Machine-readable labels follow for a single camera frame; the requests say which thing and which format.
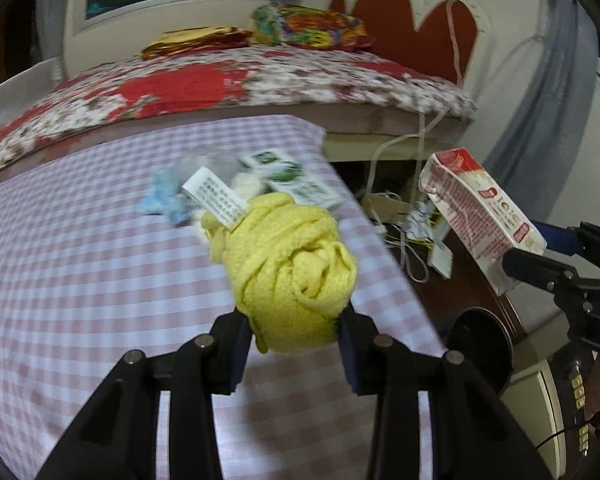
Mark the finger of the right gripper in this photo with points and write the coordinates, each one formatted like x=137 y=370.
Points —
x=558 y=239
x=535 y=270

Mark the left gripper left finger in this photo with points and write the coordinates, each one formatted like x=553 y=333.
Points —
x=232 y=336

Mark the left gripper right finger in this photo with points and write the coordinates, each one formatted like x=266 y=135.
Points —
x=357 y=348

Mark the yellow knitted cloth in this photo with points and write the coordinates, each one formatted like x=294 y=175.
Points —
x=291 y=275

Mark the red white drink carton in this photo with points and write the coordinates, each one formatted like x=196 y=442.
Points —
x=481 y=214

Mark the clear plastic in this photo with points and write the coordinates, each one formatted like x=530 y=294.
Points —
x=225 y=165

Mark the light blue wrapper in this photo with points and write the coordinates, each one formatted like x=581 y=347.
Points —
x=166 y=198

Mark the green white milk carton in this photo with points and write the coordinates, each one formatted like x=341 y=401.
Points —
x=284 y=174

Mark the black trash bin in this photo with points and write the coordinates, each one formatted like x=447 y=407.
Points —
x=480 y=336

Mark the grey hanging towel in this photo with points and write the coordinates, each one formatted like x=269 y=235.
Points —
x=533 y=159

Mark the white router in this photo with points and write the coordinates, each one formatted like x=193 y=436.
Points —
x=424 y=225

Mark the cardboard box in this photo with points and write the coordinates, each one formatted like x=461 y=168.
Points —
x=385 y=208

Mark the red heart headboard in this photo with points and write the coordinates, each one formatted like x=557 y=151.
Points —
x=439 y=44

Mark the folded yellow red blanket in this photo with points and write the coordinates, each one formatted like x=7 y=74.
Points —
x=196 y=39

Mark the colourful pillow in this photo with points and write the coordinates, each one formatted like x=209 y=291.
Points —
x=307 y=28

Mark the window with white frame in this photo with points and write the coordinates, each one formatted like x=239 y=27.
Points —
x=101 y=31

